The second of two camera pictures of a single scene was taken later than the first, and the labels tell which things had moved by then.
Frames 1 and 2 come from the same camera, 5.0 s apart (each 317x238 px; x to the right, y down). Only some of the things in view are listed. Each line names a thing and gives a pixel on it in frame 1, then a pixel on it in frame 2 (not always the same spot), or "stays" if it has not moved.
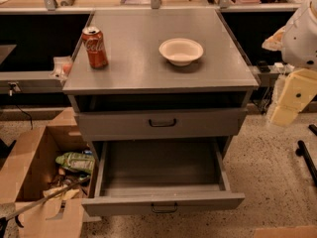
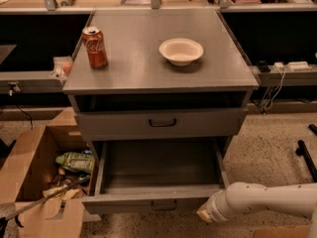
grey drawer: x=158 y=177 stays
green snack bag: x=77 y=162 stays
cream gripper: x=301 y=42 → x=213 y=206
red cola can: x=96 y=48 stays
